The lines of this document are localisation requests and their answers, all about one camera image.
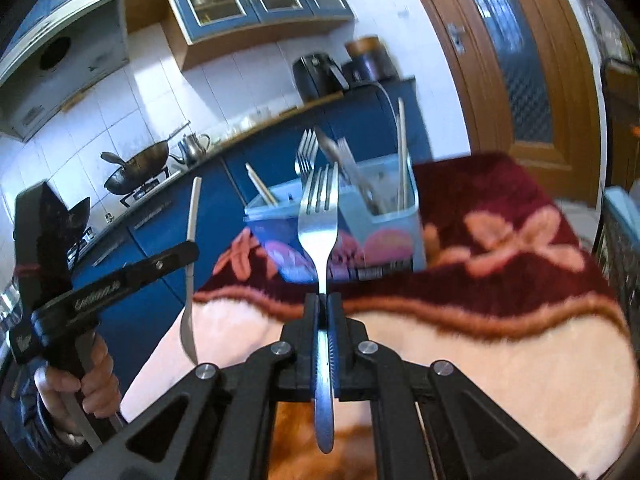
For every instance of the blue lower kitchen cabinets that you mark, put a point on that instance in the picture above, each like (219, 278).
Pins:
(159, 221)

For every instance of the pink and maroon fleece blanket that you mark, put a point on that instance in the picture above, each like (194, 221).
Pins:
(508, 296)

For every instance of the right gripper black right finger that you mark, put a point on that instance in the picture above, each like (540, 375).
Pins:
(428, 421)

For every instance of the steel spoon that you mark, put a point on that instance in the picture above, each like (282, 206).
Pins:
(186, 325)

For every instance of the steel kettle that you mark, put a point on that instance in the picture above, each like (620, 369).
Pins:
(193, 148)

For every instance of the steel fork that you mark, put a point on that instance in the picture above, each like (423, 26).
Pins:
(317, 234)
(306, 155)

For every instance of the blue upper wall cabinet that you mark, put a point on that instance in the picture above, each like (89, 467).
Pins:
(201, 30)

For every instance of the wooden door with glass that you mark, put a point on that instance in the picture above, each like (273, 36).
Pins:
(526, 88)

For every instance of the black wok on stove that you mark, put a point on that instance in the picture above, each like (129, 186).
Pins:
(139, 169)

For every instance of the left hand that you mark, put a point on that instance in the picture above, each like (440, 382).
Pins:
(100, 388)

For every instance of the light blue utensil holder box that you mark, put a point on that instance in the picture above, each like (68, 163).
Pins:
(367, 247)

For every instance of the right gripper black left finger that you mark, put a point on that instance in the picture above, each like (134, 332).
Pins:
(217, 423)

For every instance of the black air fryer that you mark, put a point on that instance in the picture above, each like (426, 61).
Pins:
(317, 75)

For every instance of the steel door handle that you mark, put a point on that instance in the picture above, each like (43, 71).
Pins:
(456, 34)

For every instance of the gas stove burner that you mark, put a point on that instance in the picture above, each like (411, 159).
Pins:
(146, 188)

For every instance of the grey range hood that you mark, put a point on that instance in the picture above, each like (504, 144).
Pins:
(61, 48)

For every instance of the black wire rack cart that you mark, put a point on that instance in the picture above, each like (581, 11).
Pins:
(617, 241)

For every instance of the wooden chopstick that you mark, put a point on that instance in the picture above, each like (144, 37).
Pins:
(261, 188)
(402, 157)

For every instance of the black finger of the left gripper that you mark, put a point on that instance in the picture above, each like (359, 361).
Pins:
(170, 259)

